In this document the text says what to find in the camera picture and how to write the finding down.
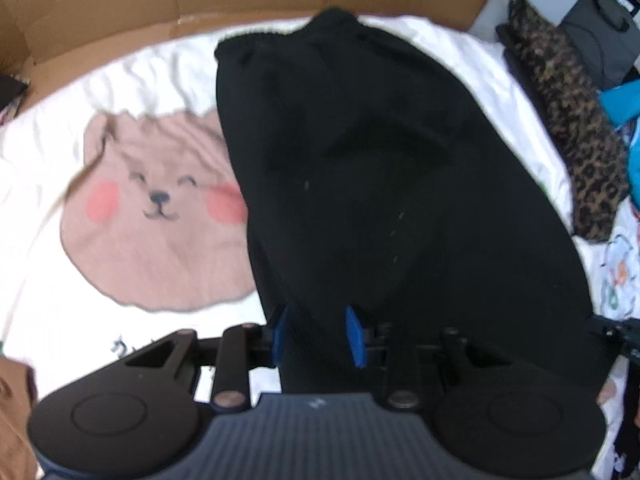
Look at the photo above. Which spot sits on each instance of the black clothes pile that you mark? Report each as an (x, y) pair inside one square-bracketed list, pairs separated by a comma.
[(12, 89)]

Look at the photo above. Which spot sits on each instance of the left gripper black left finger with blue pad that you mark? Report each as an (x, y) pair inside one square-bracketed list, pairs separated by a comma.
[(180, 357)]

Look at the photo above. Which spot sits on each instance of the leopard print garment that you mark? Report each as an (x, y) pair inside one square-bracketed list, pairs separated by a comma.
[(548, 66)]

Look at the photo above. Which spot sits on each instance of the white bear print bedsheet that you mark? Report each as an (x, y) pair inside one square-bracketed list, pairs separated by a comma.
[(122, 222)]

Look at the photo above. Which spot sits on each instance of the black jacket with patterned lining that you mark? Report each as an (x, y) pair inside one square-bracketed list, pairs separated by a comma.
[(374, 179)]

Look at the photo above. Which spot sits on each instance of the blue patterned storage bag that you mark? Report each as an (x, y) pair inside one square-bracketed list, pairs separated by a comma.
[(622, 106)]

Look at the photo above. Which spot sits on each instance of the dark grey backpack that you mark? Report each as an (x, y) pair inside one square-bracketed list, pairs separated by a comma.
[(606, 38)]

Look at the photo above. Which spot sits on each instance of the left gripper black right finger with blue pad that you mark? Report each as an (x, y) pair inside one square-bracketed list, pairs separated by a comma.
[(389, 356)]

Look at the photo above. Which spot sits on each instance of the brown fuzzy garment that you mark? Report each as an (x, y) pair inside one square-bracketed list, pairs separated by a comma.
[(18, 396)]

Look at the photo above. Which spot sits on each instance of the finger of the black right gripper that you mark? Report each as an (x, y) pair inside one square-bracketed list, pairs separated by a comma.
[(613, 338)]

